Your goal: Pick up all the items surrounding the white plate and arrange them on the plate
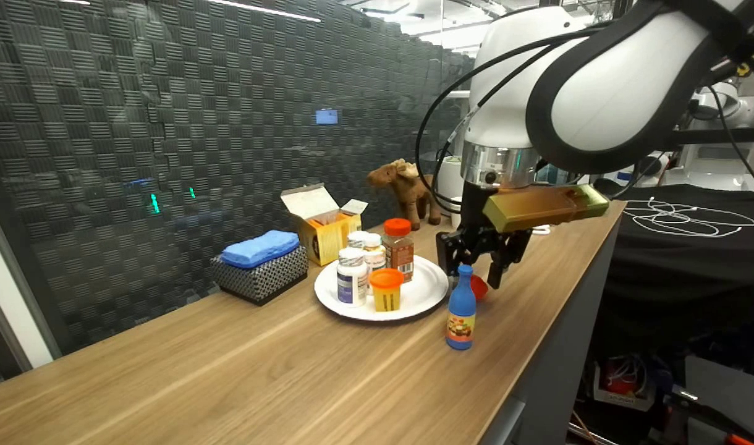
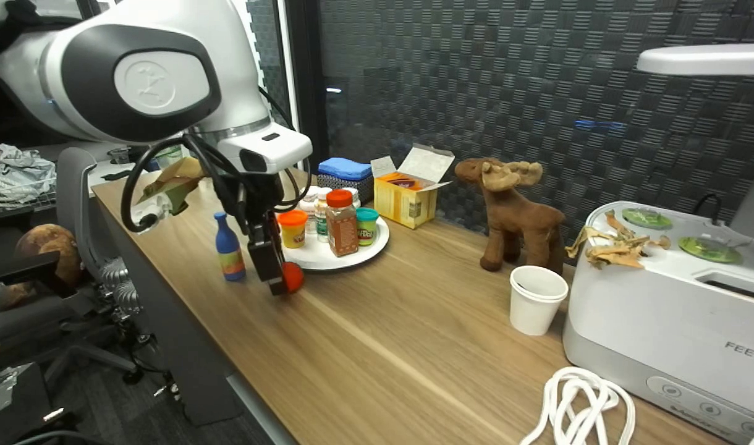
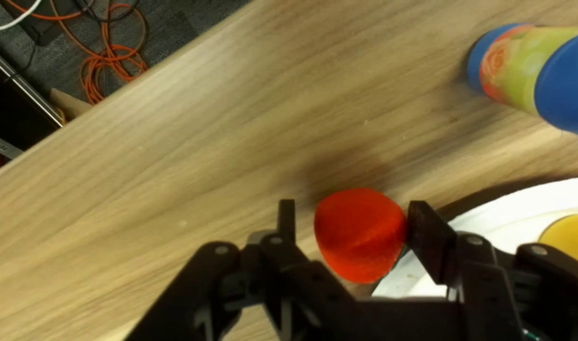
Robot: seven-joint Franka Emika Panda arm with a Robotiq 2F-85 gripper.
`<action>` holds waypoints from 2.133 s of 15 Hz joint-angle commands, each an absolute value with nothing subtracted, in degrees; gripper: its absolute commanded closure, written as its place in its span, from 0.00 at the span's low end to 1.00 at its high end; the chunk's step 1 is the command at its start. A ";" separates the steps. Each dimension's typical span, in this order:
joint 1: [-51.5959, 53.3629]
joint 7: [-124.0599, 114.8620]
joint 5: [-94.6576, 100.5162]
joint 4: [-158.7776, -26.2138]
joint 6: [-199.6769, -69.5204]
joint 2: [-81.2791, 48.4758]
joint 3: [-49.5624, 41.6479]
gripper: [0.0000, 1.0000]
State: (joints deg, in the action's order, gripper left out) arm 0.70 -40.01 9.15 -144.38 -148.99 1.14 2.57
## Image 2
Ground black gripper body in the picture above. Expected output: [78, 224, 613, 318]
[214, 164, 288, 242]

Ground red toy strawberry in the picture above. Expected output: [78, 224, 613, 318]
[279, 261, 308, 297]

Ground blue toy bottle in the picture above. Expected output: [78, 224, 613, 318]
[214, 210, 247, 283]

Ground yellow tub orange lid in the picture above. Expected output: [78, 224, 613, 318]
[274, 207, 311, 250]

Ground spice jar red lid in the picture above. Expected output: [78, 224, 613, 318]
[325, 187, 362, 258]

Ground white paper plate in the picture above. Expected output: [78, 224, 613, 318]
[277, 205, 394, 273]

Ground blue sponge on grey box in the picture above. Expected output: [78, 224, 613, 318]
[314, 169, 376, 207]

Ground open yellow cardboard box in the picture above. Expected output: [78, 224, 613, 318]
[369, 143, 457, 229]

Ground brown plush toy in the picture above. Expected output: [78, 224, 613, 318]
[0, 219, 88, 312]

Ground black office chair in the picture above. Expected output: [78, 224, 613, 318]
[0, 219, 181, 429]

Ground brown plush moose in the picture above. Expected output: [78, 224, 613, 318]
[452, 155, 568, 273]

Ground grey crumpled cloth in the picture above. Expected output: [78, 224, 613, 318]
[0, 143, 60, 218]

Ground white paper cup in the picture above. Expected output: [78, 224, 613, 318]
[508, 265, 571, 338]

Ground dried brown leaves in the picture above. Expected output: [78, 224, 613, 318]
[566, 207, 672, 271]

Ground white planter appliance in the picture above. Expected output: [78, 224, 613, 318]
[561, 198, 754, 445]

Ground white lamp hood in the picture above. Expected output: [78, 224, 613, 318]
[636, 42, 754, 78]

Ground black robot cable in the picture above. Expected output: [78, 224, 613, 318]
[117, 83, 316, 234]

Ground white rope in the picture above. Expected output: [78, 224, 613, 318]
[520, 366, 641, 445]

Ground black power cord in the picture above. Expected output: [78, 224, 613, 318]
[690, 192, 730, 228]

